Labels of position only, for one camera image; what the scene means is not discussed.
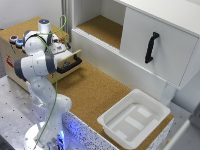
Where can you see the red button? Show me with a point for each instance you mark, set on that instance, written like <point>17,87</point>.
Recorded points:
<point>13,38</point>

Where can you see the white plastic box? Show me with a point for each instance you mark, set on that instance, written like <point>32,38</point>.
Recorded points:
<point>133,121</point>

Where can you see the white sliding door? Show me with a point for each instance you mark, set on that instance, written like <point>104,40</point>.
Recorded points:
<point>173,56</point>

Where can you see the wooden drawer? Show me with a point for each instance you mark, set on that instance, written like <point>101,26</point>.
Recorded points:
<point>68,58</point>

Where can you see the white cabinet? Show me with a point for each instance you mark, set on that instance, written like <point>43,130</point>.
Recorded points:
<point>100,50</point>

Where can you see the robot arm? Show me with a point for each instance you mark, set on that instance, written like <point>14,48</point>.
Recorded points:
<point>35,65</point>

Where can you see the blue button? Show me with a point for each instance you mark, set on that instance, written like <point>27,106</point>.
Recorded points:
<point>19,42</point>

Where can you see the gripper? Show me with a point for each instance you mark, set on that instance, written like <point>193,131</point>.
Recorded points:
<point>61,47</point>

